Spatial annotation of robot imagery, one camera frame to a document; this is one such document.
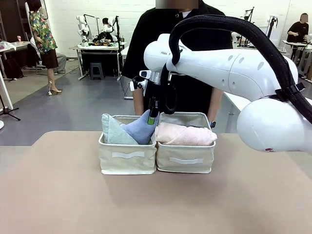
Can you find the blue terry towel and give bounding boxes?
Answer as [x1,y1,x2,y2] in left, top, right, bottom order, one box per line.
[121,109,160,145]

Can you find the background person black t-shirt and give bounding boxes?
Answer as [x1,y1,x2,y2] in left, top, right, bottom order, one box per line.
[286,13,312,46]

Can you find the white side table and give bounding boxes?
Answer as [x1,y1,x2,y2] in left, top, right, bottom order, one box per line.
[222,92,252,135]

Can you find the person in floral shirt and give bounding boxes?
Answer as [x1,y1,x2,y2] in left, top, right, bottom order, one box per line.
[25,0,63,94]

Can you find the white plastic bag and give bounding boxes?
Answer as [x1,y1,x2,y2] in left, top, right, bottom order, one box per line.
[0,40,17,51]

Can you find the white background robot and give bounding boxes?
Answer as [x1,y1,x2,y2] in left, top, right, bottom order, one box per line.
[76,15,92,47]
[100,16,119,42]

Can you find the black bag on floor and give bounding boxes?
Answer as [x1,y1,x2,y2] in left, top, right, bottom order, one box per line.
[4,58,25,79]

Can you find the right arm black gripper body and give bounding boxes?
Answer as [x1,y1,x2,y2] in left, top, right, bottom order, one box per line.
[146,83,162,102]

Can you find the person's right forearm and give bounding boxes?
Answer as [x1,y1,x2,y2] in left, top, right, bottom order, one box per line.
[133,91,145,116]

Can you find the black braided cable sleeve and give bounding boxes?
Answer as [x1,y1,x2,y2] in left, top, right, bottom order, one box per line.
[160,14,312,122]

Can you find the person's left forearm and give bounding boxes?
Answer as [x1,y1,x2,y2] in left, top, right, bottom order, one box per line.
[207,87,222,122]

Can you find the grey plastic stool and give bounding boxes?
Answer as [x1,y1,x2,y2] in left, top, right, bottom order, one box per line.
[89,62,106,81]

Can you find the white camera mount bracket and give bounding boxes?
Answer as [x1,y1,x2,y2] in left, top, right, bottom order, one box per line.
[129,76,148,98]

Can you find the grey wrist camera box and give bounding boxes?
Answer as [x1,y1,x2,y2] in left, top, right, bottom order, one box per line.
[138,70,153,80]

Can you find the white background work table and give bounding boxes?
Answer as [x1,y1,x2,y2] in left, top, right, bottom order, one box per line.
[69,41,128,81]

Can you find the seated person grey trousers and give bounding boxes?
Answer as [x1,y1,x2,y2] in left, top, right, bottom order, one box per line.
[55,53,67,75]

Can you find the person in black shirt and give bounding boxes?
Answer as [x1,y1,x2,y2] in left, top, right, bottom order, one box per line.
[120,0,234,118]

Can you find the pink rolled terry towel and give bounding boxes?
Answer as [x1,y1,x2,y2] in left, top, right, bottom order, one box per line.
[155,122,218,147]

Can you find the white frame leg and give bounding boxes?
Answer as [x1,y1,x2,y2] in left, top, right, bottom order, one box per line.
[0,70,14,111]

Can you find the cream fabric storage bin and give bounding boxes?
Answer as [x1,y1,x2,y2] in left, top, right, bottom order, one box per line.
[155,112,216,175]
[98,114,158,176]

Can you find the black tripod stand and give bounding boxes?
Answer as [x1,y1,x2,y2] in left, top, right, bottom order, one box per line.
[0,94,21,122]

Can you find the mint green terry towel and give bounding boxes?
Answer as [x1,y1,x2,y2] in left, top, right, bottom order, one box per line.
[101,113,140,145]

